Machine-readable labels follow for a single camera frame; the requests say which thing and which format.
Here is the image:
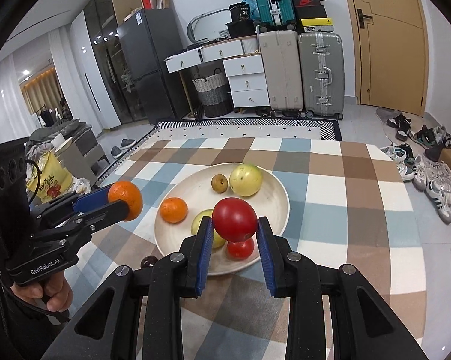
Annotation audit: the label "yellow shoe box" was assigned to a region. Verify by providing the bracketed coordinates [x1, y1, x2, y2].
[301, 17, 334, 33]

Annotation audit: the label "wooden door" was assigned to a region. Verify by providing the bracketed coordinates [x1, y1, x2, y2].
[347, 0, 429, 116]

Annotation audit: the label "white drawer desk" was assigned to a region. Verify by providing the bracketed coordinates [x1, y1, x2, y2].
[165, 35, 270, 109]

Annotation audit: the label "green passion fruit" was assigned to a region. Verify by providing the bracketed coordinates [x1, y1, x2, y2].
[190, 208, 227, 251]

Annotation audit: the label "stacked black shoe boxes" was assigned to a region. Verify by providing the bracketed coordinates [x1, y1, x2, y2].
[292, 0, 327, 20]

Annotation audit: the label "woven laundry basket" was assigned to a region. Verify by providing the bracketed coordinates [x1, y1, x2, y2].
[192, 67, 234, 118]

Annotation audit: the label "dark purple plum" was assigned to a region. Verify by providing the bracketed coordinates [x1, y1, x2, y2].
[140, 255, 158, 269]

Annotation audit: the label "yellow plastic bag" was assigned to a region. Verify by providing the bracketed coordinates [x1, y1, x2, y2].
[26, 151, 73, 203]

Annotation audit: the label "yellow round fruit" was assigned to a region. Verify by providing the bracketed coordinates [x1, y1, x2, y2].
[229, 163, 263, 197]

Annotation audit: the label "cream round plate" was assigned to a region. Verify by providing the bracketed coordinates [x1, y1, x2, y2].
[154, 163, 290, 275]

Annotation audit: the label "red tomato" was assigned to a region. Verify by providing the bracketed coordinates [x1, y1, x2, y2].
[212, 197, 257, 242]
[226, 238, 255, 260]

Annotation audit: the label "left hand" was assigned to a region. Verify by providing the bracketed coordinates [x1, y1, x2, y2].
[11, 271, 73, 312]

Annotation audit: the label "silver suitcase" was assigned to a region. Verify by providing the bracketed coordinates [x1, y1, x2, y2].
[298, 32, 344, 120]

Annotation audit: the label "black refrigerator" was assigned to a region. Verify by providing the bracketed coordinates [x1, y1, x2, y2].
[117, 9, 190, 125]

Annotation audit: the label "orange tangerine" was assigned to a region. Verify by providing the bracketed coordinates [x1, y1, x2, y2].
[159, 197, 188, 224]
[108, 180, 143, 222]

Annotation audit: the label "beige suitcase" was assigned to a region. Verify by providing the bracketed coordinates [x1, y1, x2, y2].
[258, 30, 303, 111]

